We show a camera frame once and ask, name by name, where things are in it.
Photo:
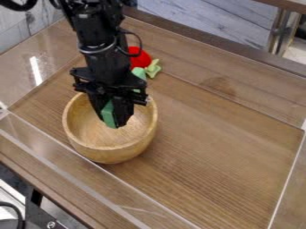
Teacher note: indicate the metal table leg background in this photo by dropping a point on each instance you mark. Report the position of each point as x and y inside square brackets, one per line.
[284, 31]

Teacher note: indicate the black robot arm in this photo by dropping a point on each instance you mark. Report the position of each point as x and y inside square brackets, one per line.
[95, 20]

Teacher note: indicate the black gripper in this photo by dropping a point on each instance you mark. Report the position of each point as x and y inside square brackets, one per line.
[106, 80]

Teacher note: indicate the green rectangular stick block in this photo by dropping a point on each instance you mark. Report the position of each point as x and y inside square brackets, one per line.
[109, 110]

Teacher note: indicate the black clamp under table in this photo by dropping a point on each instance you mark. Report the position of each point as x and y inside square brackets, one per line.
[31, 218]

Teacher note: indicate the red plush strawberry toy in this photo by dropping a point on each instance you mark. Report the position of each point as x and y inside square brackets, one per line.
[145, 66]

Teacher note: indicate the brown wooden bowl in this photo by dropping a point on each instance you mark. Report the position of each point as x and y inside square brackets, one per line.
[105, 145]

